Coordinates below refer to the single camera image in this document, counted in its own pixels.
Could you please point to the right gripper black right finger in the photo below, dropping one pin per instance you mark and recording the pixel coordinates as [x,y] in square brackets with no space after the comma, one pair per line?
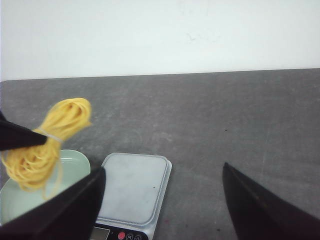
[259,214]

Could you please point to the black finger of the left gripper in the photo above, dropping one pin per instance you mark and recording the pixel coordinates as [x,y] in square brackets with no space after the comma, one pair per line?
[13,136]

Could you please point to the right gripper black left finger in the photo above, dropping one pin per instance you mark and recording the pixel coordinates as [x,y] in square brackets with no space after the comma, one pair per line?
[70,215]

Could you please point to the yellow vermicelli bundle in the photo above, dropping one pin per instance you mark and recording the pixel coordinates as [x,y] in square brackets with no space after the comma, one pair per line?
[39,167]

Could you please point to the light green plate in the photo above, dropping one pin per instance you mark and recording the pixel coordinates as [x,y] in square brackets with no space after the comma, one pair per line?
[15,202]

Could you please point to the silver digital kitchen scale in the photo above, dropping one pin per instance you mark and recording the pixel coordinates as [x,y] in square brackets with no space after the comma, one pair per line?
[134,192]

